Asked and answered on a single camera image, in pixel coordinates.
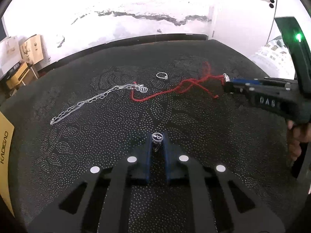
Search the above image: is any red cord pendant necklace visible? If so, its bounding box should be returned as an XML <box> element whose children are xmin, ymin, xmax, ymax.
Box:
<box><xmin>130</xmin><ymin>62</ymin><xmax>231</xmax><ymax>103</ymax></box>

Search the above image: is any small crystal silver ring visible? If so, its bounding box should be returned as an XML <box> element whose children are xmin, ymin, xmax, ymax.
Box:
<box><xmin>151</xmin><ymin>132</ymin><xmax>164</xmax><ymax>152</ymax></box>

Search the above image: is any silver chain necklace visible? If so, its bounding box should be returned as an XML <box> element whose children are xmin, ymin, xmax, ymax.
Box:
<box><xmin>49</xmin><ymin>83</ymin><xmax>148</xmax><ymax>126</ymax></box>

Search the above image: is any right hand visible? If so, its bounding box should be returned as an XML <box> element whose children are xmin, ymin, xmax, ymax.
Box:
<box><xmin>286</xmin><ymin>120</ymin><xmax>311</xmax><ymax>162</ymax></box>

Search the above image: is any white rice sack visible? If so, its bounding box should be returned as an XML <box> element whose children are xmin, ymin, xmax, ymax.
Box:
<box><xmin>248</xmin><ymin>36</ymin><xmax>295</xmax><ymax>79</ymax></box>

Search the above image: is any white door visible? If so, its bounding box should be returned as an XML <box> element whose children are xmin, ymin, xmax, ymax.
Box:
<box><xmin>211</xmin><ymin>0</ymin><xmax>277</xmax><ymax>57</ymax></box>

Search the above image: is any black floral table mat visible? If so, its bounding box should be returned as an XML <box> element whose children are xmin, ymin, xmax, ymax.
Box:
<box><xmin>1</xmin><ymin>40</ymin><xmax>308</xmax><ymax>227</ymax></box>

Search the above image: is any yellow cardboard box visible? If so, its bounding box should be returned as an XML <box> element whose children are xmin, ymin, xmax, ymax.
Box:
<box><xmin>0</xmin><ymin>113</ymin><xmax>14</xmax><ymax>216</ymax></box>

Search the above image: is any brown cardboard carton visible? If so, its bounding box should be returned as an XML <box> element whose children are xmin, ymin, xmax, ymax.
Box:
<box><xmin>22</xmin><ymin>66</ymin><xmax>39</xmax><ymax>86</ymax></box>

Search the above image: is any yellow black storage box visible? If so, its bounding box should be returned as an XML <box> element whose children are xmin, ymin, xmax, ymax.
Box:
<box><xmin>6</xmin><ymin>62</ymin><xmax>30</xmax><ymax>89</ymax></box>

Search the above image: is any brown paper gift bag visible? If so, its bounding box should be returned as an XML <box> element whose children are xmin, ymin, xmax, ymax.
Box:
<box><xmin>19</xmin><ymin>34</ymin><xmax>44</xmax><ymax>65</ymax></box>

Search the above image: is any white paper gift bag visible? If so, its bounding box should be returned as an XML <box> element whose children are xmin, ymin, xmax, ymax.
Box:
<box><xmin>0</xmin><ymin>36</ymin><xmax>22</xmax><ymax>74</ymax></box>

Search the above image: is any black door handle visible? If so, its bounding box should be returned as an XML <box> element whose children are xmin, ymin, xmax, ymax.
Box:
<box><xmin>263</xmin><ymin>0</ymin><xmax>275</xmax><ymax>9</ymax></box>

